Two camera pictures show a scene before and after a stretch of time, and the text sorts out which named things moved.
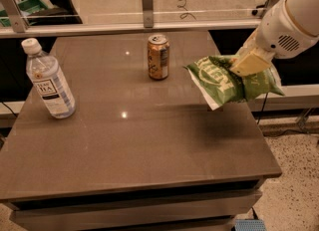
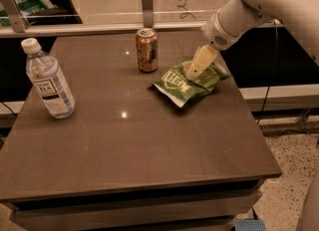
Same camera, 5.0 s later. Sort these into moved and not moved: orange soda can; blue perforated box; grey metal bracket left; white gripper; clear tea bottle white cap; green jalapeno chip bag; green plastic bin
Moved: orange soda can; white gripper; green jalapeno chip bag
Not moved: grey metal bracket left; clear tea bottle white cap; green plastic bin; blue perforated box
